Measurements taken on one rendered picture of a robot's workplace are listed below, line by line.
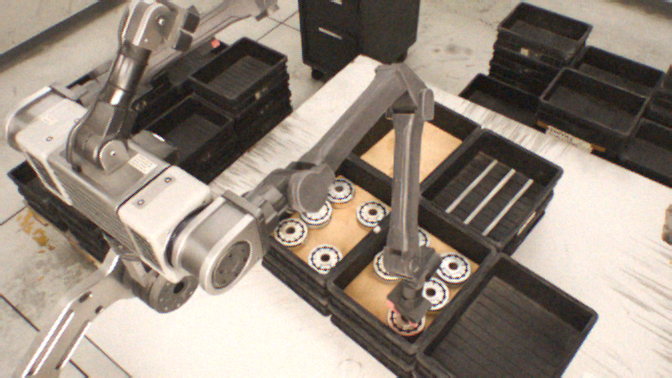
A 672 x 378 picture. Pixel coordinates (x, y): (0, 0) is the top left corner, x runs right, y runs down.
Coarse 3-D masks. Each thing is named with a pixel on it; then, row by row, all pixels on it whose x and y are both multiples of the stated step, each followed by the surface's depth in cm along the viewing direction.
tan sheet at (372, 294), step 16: (432, 240) 171; (368, 272) 164; (352, 288) 160; (368, 288) 160; (384, 288) 160; (448, 288) 160; (368, 304) 157; (384, 304) 157; (384, 320) 153; (432, 320) 153
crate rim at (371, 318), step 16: (432, 208) 166; (448, 224) 163; (368, 240) 159; (480, 240) 158; (352, 256) 155; (336, 272) 152; (336, 288) 149; (464, 288) 148; (352, 304) 146; (448, 304) 145; (368, 320) 144; (400, 336) 140
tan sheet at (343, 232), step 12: (360, 192) 183; (360, 204) 180; (336, 216) 177; (348, 216) 177; (324, 228) 174; (336, 228) 174; (348, 228) 174; (360, 228) 174; (312, 240) 171; (324, 240) 171; (336, 240) 171; (348, 240) 171; (300, 252) 168
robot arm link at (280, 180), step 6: (276, 174) 106; (282, 174) 105; (288, 174) 104; (264, 180) 104; (270, 180) 103; (276, 180) 102; (282, 180) 101; (288, 180) 102; (276, 186) 100; (282, 186) 101; (282, 192) 101; (288, 204) 102; (288, 210) 107
